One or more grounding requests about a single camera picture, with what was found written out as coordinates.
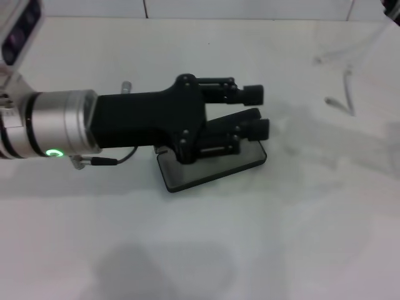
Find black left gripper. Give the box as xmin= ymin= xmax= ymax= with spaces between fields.
xmin=90 ymin=73 xmax=209 ymax=165

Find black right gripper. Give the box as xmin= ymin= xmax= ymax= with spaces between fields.
xmin=383 ymin=0 xmax=400 ymax=15

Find black glasses case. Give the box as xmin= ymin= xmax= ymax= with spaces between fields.
xmin=152 ymin=107 xmax=268 ymax=194

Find clear white glasses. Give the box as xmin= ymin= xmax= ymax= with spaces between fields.
xmin=313 ymin=12 xmax=395 ymax=117

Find black cable silver plug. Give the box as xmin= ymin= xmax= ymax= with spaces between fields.
xmin=70 ymin=146 xmax=138 ymax=171

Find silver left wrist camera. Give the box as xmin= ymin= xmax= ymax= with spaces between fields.
xmin=0 ymin=0 xmax=44 ymax=68

